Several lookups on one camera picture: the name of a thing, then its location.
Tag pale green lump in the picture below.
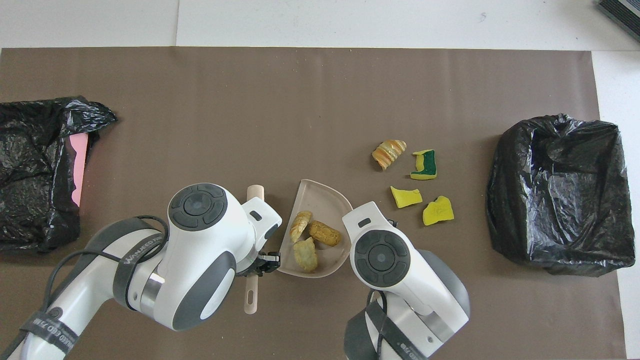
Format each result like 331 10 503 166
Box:
292 237 319 273

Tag large yellow sponge piece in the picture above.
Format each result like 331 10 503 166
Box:
422 195 455 227

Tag green and yellow sponge piece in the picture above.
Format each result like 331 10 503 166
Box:
410 149 438 181

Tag pale yellow lump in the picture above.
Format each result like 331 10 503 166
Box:
290 210 313 244

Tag orange striped croissant piece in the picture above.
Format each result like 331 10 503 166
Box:
371 139 408 171

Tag beige hand brush black bristles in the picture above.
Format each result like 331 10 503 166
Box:
243 184 265 315

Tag small yellow sponge wedge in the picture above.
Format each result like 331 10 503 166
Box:
390 185 424 209

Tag brown paper table mat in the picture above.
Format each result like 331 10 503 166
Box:
0 46 627 360

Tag pink bin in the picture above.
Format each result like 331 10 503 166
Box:
68 132 90 208

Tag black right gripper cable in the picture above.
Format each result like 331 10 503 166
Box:
367 290 396 360

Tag bin lined with black bag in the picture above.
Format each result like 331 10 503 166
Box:
486 113 637 277

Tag crumpled black trash bag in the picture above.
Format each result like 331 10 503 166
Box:
0 96 118 253

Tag dark ribbed device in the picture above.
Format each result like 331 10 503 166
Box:
596 0 640 43

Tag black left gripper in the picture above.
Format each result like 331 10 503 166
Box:
239 251 282 277

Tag beige plastic dustpan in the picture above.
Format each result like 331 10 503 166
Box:
276 179 354 279

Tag brown bread roll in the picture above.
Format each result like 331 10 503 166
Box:
308 220 343 247

